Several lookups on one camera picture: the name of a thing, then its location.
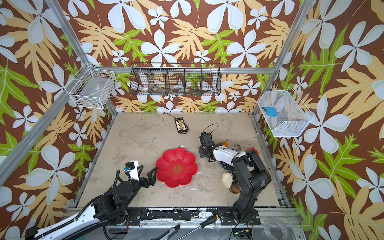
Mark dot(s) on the black-handled screwdriver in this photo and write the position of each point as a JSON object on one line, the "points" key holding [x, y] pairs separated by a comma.
{"points": [[211, 220]]}

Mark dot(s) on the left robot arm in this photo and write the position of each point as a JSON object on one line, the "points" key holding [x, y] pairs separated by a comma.
{"points": [[104, 210]]}

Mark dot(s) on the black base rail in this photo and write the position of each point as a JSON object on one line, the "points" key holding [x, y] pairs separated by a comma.
{"points": [[137, 216]]}

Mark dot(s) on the white wire basket left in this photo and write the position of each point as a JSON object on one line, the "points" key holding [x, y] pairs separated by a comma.
{"points": [[92, 88]]}

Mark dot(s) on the black wire basket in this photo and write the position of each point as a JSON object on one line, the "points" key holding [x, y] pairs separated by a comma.
{"points": [[178, 79]]}

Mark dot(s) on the white wire basket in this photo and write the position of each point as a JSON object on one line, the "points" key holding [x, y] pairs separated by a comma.
{"points": [[293, 115], [92, 88]]}

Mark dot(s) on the blue object in basket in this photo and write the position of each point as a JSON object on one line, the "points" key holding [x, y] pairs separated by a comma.
{"points": [[270, 111]]}

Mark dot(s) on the aluminium frame post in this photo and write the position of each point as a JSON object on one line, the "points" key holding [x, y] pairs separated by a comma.
{"points": [[75, 43], [281, 40]]}

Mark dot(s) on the white wire basket right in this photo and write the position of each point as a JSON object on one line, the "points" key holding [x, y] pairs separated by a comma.
{"points": [[293, 115]]}

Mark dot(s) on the aluminium frame post back right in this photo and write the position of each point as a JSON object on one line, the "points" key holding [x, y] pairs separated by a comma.
{"points": [[281, 40]]}

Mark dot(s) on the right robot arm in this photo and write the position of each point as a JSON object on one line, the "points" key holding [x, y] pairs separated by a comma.
{"points": [[250, 175]]}

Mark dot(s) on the black grape bunch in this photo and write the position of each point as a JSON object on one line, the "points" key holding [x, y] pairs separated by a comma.
{"points": [[228, 168]]}

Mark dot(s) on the red flower-shaped fruit bowl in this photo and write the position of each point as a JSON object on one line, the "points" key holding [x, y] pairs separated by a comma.
{"points": [[176, 168]]}

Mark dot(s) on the aluminium frame post back left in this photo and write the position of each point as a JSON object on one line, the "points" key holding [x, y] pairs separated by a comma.
{"points": [[75, 43]]}

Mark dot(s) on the brown round fruit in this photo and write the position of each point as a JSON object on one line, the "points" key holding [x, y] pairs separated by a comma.
{"points": [[235, 189]]}

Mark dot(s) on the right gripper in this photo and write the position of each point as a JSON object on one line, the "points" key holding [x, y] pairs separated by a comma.
{"points": [[205, 147]]}

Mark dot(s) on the orange tangerines on twig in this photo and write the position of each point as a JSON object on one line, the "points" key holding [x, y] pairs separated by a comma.
{"points": [[225, 143]]}

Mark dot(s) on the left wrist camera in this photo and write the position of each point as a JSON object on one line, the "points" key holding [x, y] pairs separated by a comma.
{"points": [[131, 170]]}

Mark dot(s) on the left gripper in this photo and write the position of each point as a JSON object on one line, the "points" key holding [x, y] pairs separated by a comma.
{"points": [[151, 181]]}

